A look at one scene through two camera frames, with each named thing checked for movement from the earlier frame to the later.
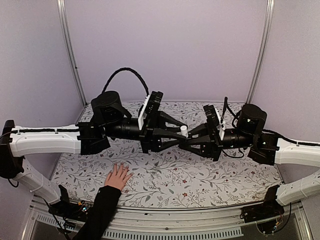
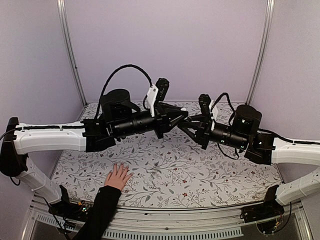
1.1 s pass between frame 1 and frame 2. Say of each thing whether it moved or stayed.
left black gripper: moved
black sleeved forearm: stayed
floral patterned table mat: stayed
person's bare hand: stayed
